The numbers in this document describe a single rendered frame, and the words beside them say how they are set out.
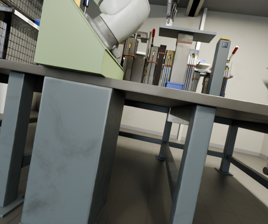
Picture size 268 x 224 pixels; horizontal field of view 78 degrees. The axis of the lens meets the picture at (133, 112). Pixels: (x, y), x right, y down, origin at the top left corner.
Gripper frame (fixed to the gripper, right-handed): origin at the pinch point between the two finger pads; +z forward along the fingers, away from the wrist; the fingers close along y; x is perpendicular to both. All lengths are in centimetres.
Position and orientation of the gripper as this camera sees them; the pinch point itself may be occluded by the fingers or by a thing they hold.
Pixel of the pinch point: (169, 25)
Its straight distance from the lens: 133.5
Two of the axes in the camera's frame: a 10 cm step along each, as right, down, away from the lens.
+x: -8.4, -1.8, 5.1
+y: 5.1, 0.6, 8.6
